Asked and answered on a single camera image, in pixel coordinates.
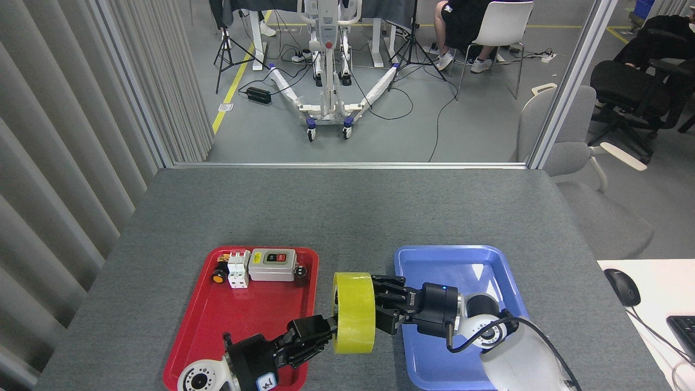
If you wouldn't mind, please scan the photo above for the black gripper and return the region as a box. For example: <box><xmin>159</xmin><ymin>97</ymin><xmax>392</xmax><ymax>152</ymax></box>
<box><xmin>227</xmin><ymin>314</ymin><xmax>338</xmax><ymax>391</ymax></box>
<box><xmin>372</xmin><ymin>274</ymin><xmax>462</xmax><ymax>340</ymax></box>

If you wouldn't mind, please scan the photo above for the yellow tape roll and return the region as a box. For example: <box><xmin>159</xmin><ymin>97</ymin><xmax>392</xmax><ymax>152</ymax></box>
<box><xmin>332</xmin><ymin>272</ymin><xmax>376</xmax><ymax>355</ymax></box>

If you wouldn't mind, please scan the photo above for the red plastic tray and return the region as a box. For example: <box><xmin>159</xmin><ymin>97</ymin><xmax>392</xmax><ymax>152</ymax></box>
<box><xmin>163</xmin><ymin>247</ymin><xmax>319</xmax><ymax>391</ymax></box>

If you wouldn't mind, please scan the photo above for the blue plastic tray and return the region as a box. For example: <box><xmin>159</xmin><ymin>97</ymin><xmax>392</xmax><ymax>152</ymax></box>
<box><xmin>394</xmin><ymin>245</ymin><xmax>530</xmax><ymax>391</ymax></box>

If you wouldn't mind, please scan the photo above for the white terminal block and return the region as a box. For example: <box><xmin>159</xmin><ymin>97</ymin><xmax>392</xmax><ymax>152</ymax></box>
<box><xmin>227</xmin><ymin>250</ymin><xmax>251</xmax><ymax>289</ymax></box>

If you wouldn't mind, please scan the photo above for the grey office chair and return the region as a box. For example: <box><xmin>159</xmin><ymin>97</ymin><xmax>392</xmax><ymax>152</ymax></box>
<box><xmin>510</xmin><ymin>83</ymin><xmax>655</xmax><ymax>260</ymax></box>

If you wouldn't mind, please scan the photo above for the white wheeled stand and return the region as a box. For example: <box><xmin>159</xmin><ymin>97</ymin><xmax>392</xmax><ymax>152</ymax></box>
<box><xmin>269</xmin><ymin>0</ymin><xmax>401</xmax><ymax>143</ymax></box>

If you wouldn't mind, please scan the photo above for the black computer mouse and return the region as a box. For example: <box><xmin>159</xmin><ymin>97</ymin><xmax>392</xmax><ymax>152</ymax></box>
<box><xmin>604</xmin><ymin>268</ymin><xmax>641</xmax><ymax>307</ymax></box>

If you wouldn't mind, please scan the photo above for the black tripod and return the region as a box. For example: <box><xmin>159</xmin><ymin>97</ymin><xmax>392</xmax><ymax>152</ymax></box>
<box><xmin>387</xmin><ymin>0</ymin><xmax>447</xmax><ymax>92</ymax></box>
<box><xmin>213</xmin><ymin>0</ymin><xmax>270</xmax><ymax>94</ymax></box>

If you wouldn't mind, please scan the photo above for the black keyboard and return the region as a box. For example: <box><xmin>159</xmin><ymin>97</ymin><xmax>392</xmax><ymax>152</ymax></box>
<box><xmin>666</xmin><ymin>315</ymin><xmax>695</xmax><ymax>362</ymax></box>

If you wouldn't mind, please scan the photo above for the seated person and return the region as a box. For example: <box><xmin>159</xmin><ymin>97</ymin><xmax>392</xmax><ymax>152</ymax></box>
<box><xmin>614</xmin><ymin>14</ymin><xmax>695</xmax><ymax>71</ymax></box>
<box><xmin>433</xmin><ymin>0</ymin><xmax>503</xmax><ymax>74</ymax></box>

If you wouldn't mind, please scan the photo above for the white plastic chair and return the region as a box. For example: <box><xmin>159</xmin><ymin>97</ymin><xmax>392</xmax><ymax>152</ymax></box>
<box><xmin>455</xmin><ymin>1</ymin><xmax>534</xmax><ymax>101</ymax></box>

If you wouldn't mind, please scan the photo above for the black office chair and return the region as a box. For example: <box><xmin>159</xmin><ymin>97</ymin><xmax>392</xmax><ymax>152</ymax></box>
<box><xmin>589</xmin><ymin>15</ymin><xmax>695</xmax><ymax>163</ymax></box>

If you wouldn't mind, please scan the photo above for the grey pleated curtain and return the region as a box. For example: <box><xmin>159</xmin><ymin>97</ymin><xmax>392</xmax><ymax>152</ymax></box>
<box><xmin>0</xmin><ymin>0</ymin><xmax>215</xmax><ymax>391</ymax></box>

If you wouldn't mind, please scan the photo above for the grey push button switch box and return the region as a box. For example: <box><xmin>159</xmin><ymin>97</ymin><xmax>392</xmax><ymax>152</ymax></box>
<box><xmin>248</xmin><ymin>249</ymin><xmax>298</xmax><ymax>282</ymax></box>

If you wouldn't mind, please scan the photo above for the silver frame rail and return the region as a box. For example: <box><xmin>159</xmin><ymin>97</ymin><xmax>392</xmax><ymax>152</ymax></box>
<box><xmin>173</xmin><ymin>161</ymin><xmax>528</xmax><ymax>170</ymax></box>

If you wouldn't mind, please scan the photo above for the black floor cable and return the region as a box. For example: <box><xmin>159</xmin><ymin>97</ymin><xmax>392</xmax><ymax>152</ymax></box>
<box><xmin>428</xmin><ymin>76</ymin><xmax>462</xmax><ymax>162</ymax></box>
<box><xmin>347</xmin><ymin>65</ymin><xmax>414</xmax><ymax>121</ymax></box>

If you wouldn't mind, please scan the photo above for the black mouse cable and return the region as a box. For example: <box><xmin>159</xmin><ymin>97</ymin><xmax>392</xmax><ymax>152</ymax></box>
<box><xmin>630</xmin><ymin>306</ymin><xmax>695</xmax><ymax>365</ymax></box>

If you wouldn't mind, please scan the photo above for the silver frame post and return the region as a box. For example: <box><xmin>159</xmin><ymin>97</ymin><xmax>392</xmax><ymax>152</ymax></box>
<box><xmin>527</xmin><ymin>0</ymin><xmax>620</xmax><ymax>170</ymax></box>
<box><xmin>92</xmin><ymin>0</ymin><xmax>177</xmax><ymax>169</ymax></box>

